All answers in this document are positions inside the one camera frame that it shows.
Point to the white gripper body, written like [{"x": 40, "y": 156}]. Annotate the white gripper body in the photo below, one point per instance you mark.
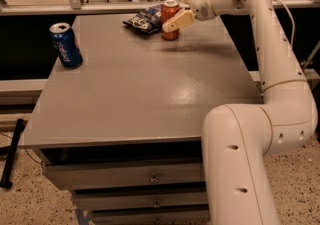
[{"x": 200, "y": 4}]

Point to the red coke can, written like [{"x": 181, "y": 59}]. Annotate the red coke can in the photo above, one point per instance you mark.
[{"x": 168, "y": 9}]

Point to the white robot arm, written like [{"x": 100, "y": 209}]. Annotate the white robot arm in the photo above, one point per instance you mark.
[{"x": 235, "y": 137}]

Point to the blue chip bag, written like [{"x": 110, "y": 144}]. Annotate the blue chip bag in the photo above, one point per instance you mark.
[{"x": 147, "y": 21}]

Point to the blue pepsi can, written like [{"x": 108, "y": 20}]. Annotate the blue pepsi can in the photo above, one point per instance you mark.
[{"x": 64, "y": 41}]

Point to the grey drawer cabinet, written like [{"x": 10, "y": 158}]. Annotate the grey drawer cabinet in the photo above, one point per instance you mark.
[{"x": 136, "y": 97}]

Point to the top grey drawer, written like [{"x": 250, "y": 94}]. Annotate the top grey drawer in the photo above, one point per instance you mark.
[{"x": 124, "y": 174}]

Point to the grey drawer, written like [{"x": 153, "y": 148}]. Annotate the grey drawer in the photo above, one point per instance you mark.
[
  {"x": 124, "y": 174},
  {"x": 150, "y": 217},
  {"x": 153, "y": 198}
]

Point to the middle grey drawer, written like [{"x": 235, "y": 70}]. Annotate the middle grey drawer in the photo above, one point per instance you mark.
[{"x": 153, "y": 198}]

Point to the bottom grey drawer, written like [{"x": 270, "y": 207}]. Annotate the bottom grey drawer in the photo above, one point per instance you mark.
[{"x": 150, "y": 217}]

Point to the black floor stand leg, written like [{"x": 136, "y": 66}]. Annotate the black floor stand leg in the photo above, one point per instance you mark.
[{"x": 9, "y": 152}]

